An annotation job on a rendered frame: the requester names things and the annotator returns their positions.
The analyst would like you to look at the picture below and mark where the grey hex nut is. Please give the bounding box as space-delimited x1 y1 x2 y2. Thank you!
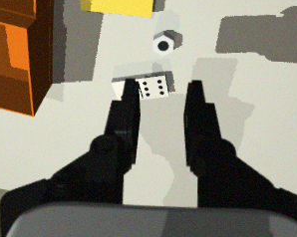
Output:
153 31 173 56

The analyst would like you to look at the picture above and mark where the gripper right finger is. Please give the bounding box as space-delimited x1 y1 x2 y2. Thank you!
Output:
183 80 297 221

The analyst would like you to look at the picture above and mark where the white domino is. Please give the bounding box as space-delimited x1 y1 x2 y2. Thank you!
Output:
112 72 168 101

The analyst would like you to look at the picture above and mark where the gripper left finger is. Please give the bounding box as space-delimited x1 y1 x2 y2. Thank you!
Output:
0 79 141 237

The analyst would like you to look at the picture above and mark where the orange bin with nuts and bolts label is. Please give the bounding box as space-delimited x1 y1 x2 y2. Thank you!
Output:
0 0 54 117

